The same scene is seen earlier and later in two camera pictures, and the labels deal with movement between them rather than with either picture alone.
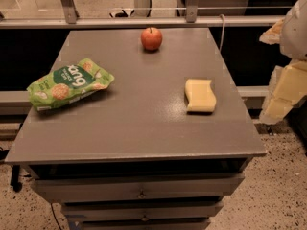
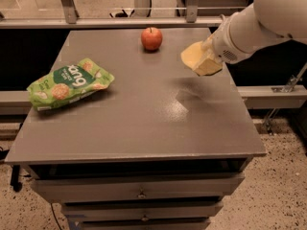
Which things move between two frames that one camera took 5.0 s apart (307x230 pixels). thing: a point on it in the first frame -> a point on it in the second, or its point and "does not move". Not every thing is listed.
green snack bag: (59, 86) does not move
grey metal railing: (191, 19) does not move
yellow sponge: (200, 95) -> (192, 54)
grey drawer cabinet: (131, 156) does not move
